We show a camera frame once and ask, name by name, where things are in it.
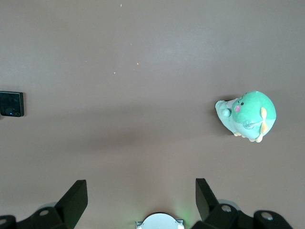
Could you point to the black flip phone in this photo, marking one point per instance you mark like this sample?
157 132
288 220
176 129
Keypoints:
10 103

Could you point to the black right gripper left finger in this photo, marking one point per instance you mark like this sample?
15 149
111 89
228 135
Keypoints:
69 205

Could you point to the brown table cover cloth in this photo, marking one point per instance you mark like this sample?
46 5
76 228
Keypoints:
143 95

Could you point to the green dinosaur plush toy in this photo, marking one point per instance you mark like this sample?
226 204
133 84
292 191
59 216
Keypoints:
250 112

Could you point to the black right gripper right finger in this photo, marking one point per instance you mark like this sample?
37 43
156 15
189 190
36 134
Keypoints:
207 205

